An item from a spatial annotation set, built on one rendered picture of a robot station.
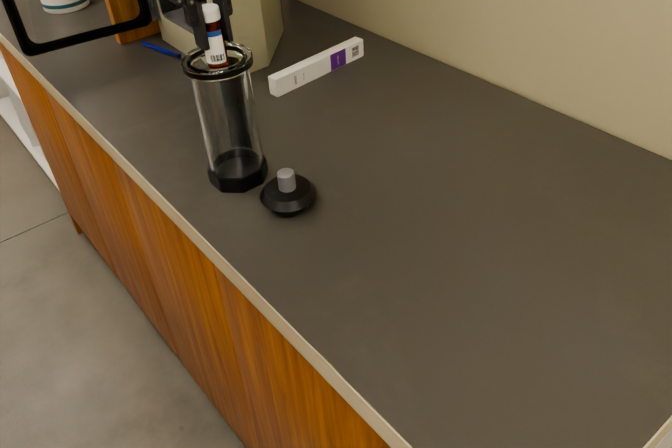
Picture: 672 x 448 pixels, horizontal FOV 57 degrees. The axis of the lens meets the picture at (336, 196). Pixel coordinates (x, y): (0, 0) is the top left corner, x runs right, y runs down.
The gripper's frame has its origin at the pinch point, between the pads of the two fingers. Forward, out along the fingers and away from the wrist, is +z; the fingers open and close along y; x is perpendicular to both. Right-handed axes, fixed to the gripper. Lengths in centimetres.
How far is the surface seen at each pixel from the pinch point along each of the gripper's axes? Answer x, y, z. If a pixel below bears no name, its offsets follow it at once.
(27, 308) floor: 106, -38, 121
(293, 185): -13.5, 2.2, 23.8
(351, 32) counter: 33, 53, 28
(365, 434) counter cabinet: -44, -10, 44
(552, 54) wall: -19, 60, 19
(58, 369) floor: 73, -38, 122
